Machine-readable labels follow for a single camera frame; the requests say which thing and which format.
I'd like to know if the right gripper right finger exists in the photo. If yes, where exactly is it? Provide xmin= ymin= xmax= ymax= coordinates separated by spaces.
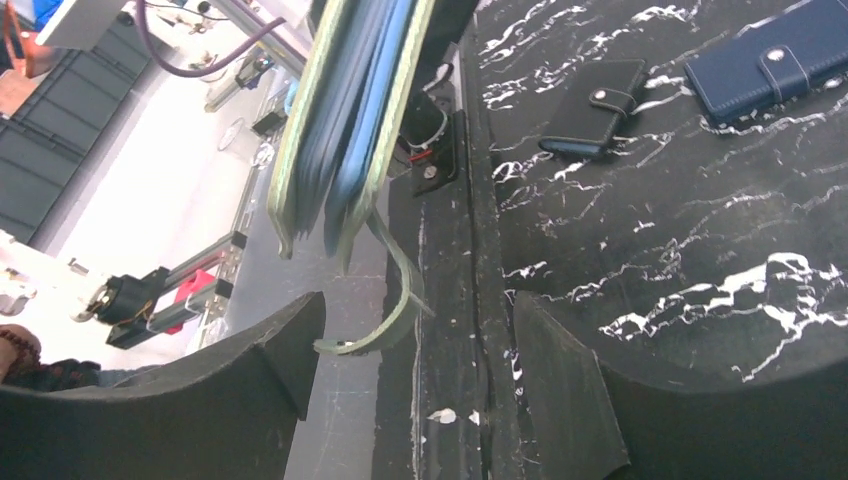
xmin=513 ymin=291 xmax=847 ymax=479

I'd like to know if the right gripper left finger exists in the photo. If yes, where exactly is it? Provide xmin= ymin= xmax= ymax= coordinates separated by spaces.
xmin=1 ymin=292 xmax=326 ymax=479

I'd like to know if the black card holder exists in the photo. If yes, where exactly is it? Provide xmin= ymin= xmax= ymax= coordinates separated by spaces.
xmin=538 ymin=58 xmax=647 ymax=159

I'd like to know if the green card holder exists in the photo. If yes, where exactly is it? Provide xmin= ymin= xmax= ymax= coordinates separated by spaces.
xmin=267 ymin=1 xmax=434 ymax=355

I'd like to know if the navy blue card holder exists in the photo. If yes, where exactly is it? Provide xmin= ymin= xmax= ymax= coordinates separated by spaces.
xmin=685 ymin=0 xmax=847 ymax=125

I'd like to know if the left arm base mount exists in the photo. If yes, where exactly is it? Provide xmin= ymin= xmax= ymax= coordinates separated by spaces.
xmin=398 ymin=58 xmax=465 ymax=198

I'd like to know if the aluminium frame rail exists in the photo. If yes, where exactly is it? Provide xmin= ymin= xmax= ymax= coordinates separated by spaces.
xmin=105 ymin=0 xmax=319 ymax=351

